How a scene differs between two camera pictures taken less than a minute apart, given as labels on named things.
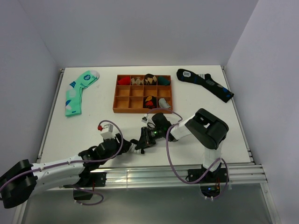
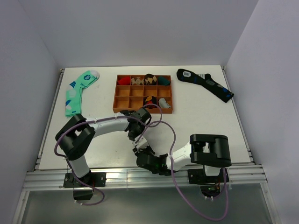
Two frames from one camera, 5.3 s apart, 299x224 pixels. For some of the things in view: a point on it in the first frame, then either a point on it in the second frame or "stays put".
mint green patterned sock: (73, 98) stays put
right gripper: (146, 139) to (137, 151)
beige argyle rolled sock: (138, 81) stays put
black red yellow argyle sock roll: (149, 101) stays put
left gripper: (125, 146) to (131, 136)
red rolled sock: (124, 81) stays put
